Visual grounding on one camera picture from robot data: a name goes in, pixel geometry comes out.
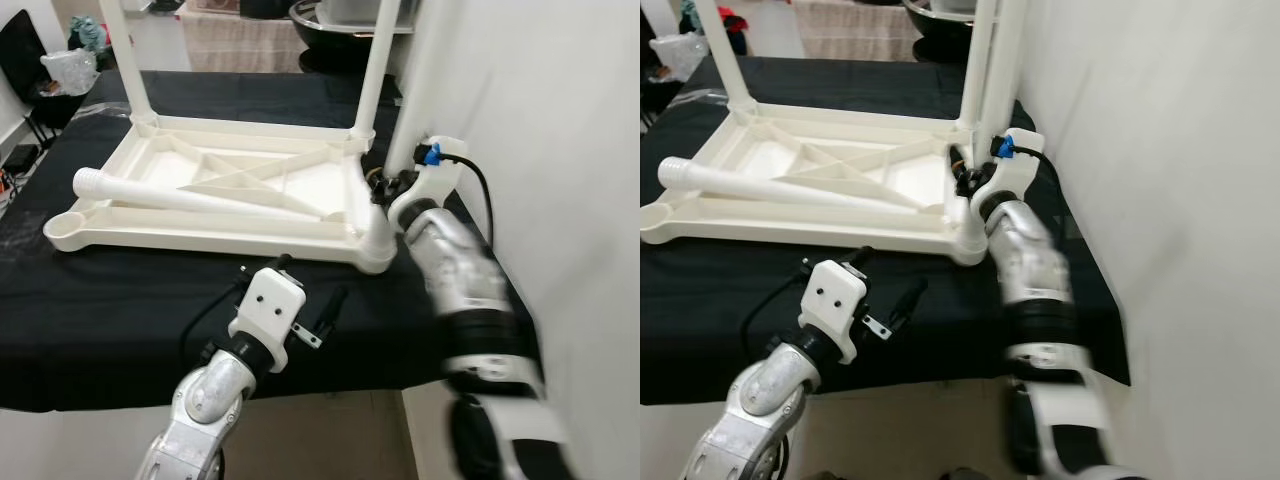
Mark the white plastic table top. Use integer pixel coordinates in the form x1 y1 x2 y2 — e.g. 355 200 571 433
41 111 400 277
640 99 993 270

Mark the white plastic table leg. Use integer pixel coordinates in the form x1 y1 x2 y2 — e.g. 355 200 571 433
358 0 453 269
71 166 323 222
957 0 1032 267
956 0 1002 138
354 0 402 138
689 0 763 118
98 0 158 128
656 156 928 217

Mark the black tablecloth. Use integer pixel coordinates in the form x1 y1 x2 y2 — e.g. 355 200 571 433
0 69 543 413
640 54 1133 408

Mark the large black bowl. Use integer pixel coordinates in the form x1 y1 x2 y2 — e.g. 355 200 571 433
902 0 978 63
289 0 418 73

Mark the beige cloth-covered bench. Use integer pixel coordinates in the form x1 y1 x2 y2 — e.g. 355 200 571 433
794 0 923 62
179 7 303 74

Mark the black floor chair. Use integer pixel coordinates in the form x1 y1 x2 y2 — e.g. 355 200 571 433
0 9 83 153
640 60 683 126

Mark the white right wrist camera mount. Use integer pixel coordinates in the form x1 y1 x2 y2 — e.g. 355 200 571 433
967 127 1042 218
384 136 470 235

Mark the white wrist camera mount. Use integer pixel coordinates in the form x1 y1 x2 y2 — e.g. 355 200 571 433
796 257 870 368
384 136 470 235
967 127 1042 218
227 267 308 375

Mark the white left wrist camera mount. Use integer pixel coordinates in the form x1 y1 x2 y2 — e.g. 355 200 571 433
227 267 308 375
796 257 870 368

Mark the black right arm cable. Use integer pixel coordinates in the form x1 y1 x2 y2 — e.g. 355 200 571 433
438 149 496 248
1008 146 1073 241

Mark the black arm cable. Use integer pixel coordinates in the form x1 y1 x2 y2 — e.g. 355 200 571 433
739 268 818 363
438 149 496 248
1008 146 1073 241
179 273 253 368

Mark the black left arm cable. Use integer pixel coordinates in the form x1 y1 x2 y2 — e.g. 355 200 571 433
739 268 818 363
179 273 253 368

